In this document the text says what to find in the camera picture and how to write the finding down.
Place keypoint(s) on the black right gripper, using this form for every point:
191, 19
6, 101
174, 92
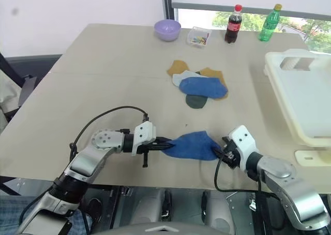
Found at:
232, 156

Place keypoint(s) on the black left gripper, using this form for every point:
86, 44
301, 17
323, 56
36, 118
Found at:
151, 148

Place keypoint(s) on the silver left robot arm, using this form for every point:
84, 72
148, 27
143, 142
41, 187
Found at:
85, 160

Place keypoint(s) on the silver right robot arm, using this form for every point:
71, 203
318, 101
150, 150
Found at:
280, 169

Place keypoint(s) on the dark green sock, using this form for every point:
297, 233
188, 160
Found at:
196, 102

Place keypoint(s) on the pale blue sock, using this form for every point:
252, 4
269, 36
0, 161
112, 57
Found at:
178, 78

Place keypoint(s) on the mustard yellow sock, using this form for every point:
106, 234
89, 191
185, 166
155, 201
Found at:
210, 72
177, 67

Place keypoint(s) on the white plastic basket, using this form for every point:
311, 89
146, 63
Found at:
305, 100

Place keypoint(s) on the grey rounded shape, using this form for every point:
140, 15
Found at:
219, 209
148, 206

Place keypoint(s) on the grey robot torso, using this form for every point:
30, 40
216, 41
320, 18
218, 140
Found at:
178, 228

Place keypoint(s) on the white plastic board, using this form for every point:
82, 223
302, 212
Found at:
313, 157

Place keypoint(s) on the clear box with coloured pieces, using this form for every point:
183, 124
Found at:
199, 37

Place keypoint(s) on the purple plastic bowl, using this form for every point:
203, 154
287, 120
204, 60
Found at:
167, 30

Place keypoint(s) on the blue checkered fabric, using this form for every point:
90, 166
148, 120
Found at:
80, 224

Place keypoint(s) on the cola bottle with red cap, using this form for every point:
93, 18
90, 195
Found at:
232, 25

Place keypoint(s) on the green plastic bottle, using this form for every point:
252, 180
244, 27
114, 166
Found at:
269, 25

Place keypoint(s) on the dark grey chair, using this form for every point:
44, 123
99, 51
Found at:
31, 64

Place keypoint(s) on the beige fabric cover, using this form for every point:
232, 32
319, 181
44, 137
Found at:
7, 95

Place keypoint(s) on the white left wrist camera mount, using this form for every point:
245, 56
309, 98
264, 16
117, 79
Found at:
144, 131

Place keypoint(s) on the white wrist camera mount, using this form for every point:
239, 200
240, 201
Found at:
144, 131
244, 141

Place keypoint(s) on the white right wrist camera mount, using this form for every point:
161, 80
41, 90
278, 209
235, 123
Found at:
244, 141

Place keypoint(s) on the dark window frame post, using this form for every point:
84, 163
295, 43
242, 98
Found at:
168, 2

